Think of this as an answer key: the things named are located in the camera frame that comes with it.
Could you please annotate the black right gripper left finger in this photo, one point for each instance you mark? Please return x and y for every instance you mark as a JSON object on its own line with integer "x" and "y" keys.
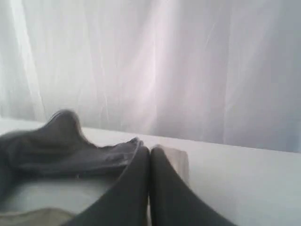
{"x": 125, "y": 203}

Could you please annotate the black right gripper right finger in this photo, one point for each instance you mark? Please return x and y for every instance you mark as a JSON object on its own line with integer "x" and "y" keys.
{"x": 172, "y": 202}

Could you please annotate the cream duffel bag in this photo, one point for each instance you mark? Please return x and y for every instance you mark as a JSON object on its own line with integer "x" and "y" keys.
{"x": 57, "y": 150}

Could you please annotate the white backdrop curtain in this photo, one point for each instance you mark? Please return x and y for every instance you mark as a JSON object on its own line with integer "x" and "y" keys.
{"x": 219, "y": 71}

